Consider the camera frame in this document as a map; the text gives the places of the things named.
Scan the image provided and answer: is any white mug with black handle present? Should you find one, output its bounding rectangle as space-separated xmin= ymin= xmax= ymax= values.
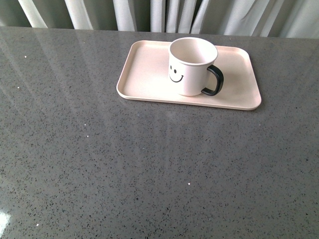
xmin=168 ymin=37 xmax=224 ymax=96

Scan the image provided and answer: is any pink rectangular plastic tray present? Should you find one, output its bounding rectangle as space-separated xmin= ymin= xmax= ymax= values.
xmin=117 ymin=40 xmax=262 ymax=110

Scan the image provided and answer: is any grey pleated curtain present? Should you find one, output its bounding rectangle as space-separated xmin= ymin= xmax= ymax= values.
xmin=0 ymin=0 xmax=319 ymax=39

